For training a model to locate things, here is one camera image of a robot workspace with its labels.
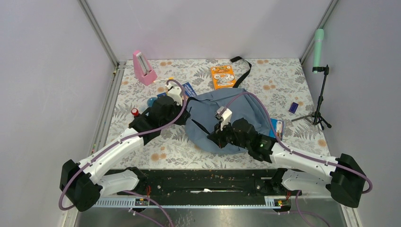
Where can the pink metronome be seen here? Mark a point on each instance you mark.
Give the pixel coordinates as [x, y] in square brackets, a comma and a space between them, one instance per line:
[142, 69]

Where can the floral table mat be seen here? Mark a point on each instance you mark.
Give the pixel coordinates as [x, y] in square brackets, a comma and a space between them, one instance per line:
[276, 82]

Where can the blue lidded round jar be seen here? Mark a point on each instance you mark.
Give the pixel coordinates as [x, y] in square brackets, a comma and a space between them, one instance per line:
[151, 101]

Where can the black microphone tripod stand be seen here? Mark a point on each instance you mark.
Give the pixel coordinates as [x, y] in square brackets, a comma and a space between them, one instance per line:
[315, 117]

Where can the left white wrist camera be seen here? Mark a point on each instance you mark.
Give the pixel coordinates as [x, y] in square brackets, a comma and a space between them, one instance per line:
[175, 92]

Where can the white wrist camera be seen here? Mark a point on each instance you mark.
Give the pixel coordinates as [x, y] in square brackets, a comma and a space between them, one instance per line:
[175, 92]
[223, 115]

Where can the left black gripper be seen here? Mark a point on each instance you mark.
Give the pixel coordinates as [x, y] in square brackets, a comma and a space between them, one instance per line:
[183, 118]

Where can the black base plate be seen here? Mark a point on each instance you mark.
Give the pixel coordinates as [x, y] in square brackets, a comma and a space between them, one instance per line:
[242, 182]

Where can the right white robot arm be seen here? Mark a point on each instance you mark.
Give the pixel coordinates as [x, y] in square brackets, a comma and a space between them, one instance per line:
[341, 177]

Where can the blue-grey student backpack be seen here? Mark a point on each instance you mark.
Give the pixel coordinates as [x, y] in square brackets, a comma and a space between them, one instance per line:
[202, 121]

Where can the light blue thin book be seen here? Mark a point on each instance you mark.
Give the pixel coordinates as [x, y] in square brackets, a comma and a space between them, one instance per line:
[278, 128]

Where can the white orange pen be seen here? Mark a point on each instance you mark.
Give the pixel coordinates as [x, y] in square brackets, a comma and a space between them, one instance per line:
[162, 80]

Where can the orange picture book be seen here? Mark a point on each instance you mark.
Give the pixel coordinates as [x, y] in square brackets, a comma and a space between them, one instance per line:
[222, 76]

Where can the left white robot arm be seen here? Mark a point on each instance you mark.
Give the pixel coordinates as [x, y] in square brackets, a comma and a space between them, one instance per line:
[84, 182]

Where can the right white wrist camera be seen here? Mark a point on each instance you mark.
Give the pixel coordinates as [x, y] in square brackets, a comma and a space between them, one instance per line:
[223, 115]

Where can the red capped small bottle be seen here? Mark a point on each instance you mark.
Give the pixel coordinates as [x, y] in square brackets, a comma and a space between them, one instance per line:
[135, 112]

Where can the small purple eraser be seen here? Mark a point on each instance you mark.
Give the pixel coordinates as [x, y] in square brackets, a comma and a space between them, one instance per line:
[293, 108]

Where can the blue treehouse book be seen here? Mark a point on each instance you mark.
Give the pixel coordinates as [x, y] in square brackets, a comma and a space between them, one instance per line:
[189, 91]

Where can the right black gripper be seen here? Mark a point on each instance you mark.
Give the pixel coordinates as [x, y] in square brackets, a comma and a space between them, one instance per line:
[217, 135]

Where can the mint green microphone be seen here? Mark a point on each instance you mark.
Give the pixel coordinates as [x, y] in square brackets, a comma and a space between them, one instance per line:
[318, 41]

